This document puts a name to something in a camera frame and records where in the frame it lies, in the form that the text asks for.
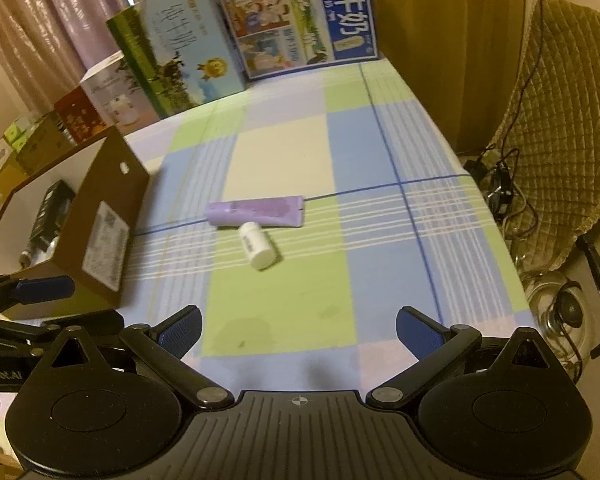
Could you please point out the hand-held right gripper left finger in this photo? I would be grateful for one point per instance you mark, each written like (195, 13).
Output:
(180, 332)

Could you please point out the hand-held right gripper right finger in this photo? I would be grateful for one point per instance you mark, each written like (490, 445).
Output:
(417, 332)

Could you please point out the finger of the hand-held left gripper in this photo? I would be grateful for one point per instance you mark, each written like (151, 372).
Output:
(45, 289)
(10, 330)

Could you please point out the black box with hexagon print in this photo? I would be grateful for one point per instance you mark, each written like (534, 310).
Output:
(50, 210)

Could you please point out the white bottle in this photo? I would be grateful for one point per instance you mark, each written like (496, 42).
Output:
(257, 247)

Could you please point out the brown cardboard box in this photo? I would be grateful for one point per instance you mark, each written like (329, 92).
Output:
(110, 180)

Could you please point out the purple tube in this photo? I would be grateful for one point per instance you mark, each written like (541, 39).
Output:
(255, 211)

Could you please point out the round clear container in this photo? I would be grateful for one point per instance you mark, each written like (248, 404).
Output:
(560, 315)

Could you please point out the plain brown carton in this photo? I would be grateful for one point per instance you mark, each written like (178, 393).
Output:
(45, 142)

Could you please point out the small green box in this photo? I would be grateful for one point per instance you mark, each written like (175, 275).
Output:
(19, 132)

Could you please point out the black power adapters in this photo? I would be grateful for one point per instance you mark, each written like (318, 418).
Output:
(495, 185)

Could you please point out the red-brown box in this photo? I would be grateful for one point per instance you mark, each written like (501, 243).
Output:
(80, 117)

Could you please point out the white floral print box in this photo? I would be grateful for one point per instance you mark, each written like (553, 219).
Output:
(117, 95)

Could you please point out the pink curtain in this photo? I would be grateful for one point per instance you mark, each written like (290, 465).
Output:
(45, 20)

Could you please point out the quilted chair cover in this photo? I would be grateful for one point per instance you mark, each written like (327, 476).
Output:
(570, 110)

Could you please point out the green and pale milk box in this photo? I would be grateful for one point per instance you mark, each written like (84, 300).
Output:
(180, 50)

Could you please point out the yellow curtain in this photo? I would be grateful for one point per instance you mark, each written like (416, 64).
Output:
(430, 35)

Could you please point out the blue illustrated milk carton box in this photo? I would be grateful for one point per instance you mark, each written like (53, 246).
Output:
(300, 20)

